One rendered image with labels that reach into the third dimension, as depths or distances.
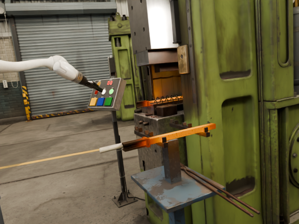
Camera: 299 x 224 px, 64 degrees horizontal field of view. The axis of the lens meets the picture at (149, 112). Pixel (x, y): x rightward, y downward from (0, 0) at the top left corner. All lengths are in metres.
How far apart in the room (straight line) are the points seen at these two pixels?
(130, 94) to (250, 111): 5.14
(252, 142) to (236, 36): 0.70
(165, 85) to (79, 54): 7.74
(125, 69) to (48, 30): 4.06
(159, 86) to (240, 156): 0.83
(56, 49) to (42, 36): 0.63
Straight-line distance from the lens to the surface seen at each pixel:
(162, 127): 1.55
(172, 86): 2.06
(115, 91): 2.08
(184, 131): 1.02
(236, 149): 1.71
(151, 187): 1.17
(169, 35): 1.71
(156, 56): 1.69
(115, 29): 6.60
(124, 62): 6.58
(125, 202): 2.46
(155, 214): 1.97
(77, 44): 9.64
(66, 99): 9.56
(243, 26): 1.71
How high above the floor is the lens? 1.20
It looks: 9 degrees down
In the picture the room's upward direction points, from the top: 6 degrees counter-clockwise
